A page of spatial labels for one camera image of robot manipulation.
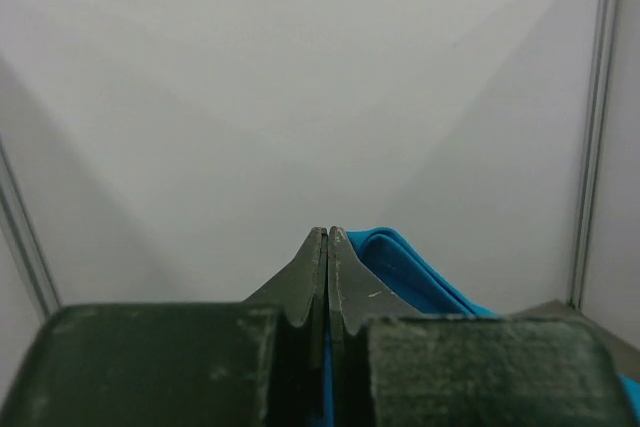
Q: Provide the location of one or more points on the left aluminium corner post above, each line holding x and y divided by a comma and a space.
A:
24, 246

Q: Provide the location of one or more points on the blue t-shirt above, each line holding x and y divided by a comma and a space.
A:
388, 255

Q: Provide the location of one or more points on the right aluminium corner post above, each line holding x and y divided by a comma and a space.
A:
605, 32

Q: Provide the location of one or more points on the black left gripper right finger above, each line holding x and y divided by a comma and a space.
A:
396, 366

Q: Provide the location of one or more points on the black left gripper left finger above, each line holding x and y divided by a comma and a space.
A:
258, 362

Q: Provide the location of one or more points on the aluminium corner post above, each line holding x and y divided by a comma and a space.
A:
605, 32
24, 246

